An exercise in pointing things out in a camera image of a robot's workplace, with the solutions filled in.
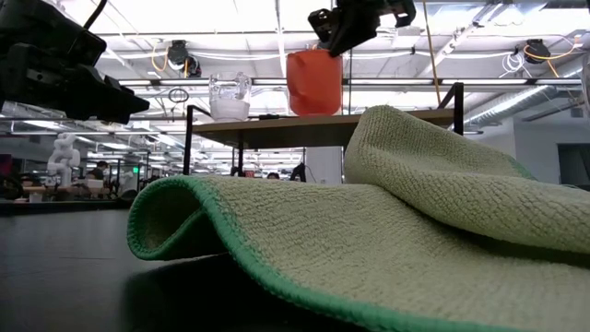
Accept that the person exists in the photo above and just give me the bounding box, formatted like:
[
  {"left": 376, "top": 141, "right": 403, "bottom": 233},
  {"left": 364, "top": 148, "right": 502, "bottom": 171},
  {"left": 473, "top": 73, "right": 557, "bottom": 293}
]
[{"left": 86, "top": 160, "right": 111, "bottom": 182}]

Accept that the black ceiling cord reel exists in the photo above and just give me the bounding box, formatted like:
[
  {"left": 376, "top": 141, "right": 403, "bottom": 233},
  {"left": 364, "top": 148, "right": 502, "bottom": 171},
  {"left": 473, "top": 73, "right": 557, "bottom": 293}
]
[
  {"left": 166, "top": 39, "right": 203, "bottom": 78},
  {"left": 524, "top": 38, "right": 549, "bottom": 65}
]

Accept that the clear plastic cup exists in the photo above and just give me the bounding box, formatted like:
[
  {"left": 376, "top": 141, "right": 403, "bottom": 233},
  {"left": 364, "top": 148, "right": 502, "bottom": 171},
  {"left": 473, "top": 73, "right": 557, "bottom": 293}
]
[{"left": 207, "top": 71, "right": 254, "bottom": 123}]

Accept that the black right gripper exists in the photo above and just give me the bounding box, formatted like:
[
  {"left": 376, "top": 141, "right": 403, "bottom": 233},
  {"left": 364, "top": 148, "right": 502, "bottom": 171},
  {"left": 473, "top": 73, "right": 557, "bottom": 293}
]
[{"left": 307, "top": 0, "right": 417, "bottom": 58}]

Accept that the green microfiber cloth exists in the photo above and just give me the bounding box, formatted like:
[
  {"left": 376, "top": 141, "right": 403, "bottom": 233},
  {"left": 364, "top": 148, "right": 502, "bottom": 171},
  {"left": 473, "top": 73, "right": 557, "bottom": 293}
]
[{"left": 126, "top": 104, "right": 590, "bottom": 332}]

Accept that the wooden shelf with black legs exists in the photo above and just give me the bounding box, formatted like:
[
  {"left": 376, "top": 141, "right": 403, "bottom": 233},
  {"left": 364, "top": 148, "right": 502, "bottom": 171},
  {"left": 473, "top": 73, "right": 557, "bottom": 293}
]
[{"left": 183, "top": 81, "right": 465, "bottom": 179}]

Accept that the white building column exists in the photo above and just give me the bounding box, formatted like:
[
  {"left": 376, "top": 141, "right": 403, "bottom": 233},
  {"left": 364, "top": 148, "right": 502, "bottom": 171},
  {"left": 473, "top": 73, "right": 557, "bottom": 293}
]
[{"left": 305, "top": 146, "right": 343, "bottom": 185}]

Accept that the orange plastic mug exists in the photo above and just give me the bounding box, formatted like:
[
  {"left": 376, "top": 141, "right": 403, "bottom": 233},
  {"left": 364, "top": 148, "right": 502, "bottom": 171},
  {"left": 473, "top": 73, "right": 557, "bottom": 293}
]
[{"left": 285, "top": 48, "right": 345, "bottom": 117}]

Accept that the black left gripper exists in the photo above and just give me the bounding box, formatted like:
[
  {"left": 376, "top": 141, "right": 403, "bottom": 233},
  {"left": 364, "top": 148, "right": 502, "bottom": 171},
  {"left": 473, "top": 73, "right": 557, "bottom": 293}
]
[{"left": 0, "top": 43, "right": 151, "bottom": 125}]

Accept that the white distant robot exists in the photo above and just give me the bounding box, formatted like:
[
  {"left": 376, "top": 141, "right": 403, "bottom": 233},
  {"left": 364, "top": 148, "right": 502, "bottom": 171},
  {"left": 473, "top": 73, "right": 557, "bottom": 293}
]
[{"left": 47, "top": 132, "right": 82, "bottom": 188}]

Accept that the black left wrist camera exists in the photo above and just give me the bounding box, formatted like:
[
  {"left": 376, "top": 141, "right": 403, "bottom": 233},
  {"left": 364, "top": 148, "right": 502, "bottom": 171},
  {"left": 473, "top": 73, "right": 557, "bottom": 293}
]
[{"left": 0, "top": 0, "right": 108, "bottom": 68}]

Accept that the white patterned ceramic mug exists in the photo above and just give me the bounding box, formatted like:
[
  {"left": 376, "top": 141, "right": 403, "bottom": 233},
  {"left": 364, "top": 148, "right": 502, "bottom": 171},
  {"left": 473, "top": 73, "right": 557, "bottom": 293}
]
[{"left": 581, "top": 53, "right": 590, "bottom": 116}]

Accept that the black vertical pipe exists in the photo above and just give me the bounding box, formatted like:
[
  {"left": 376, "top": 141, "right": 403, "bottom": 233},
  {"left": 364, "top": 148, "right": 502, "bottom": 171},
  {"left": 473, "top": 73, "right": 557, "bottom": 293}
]
[{"left": 346, "top": 45, "right": 355, "bottom": 116}]

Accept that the yellow cable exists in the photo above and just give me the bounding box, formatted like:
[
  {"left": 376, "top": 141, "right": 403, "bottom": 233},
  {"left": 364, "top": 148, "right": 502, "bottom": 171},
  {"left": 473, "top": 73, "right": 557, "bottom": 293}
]
[{"left": 421, "top": 0, "right": 443, "bottom": 106}]

